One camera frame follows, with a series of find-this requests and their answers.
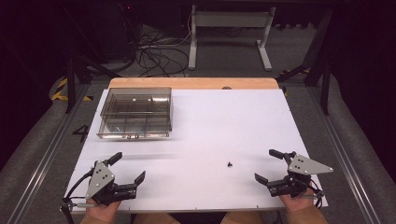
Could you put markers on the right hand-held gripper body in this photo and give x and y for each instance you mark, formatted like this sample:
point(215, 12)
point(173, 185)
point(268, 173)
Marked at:
point(300, 174)

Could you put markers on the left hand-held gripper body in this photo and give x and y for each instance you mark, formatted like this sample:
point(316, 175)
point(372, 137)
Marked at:
point(101, 180)

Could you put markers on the small black screw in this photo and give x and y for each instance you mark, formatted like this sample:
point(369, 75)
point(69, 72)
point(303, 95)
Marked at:
point(229, 164)

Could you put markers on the transparent grey drawer box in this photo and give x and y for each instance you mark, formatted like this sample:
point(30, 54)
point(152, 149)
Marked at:
point(137, 112)

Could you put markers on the person's right hand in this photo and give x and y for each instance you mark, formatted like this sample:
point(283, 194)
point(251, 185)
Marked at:
point(295, 202)

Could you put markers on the person's left hand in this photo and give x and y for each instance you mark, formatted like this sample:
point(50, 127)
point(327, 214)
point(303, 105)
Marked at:
point(104, 211)

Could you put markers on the person's right leg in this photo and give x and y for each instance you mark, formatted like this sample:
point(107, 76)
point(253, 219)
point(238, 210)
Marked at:
point(246, 218)

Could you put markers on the black metal stand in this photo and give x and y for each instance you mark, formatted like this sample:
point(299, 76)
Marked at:
point(325, 84)
point(71, 81)

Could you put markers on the yellow black hazard tape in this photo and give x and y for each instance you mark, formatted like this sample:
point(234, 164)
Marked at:
point(60, 90)

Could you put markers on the black equipment case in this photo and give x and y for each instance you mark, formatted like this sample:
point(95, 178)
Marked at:
point(120, 34)

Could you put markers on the aluminium floor rail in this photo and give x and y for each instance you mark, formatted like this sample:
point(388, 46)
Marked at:
point(345, 161)
point(46, 161)

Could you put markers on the white metal table frame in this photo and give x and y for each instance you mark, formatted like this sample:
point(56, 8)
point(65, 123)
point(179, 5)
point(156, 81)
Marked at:
point(229, 20)

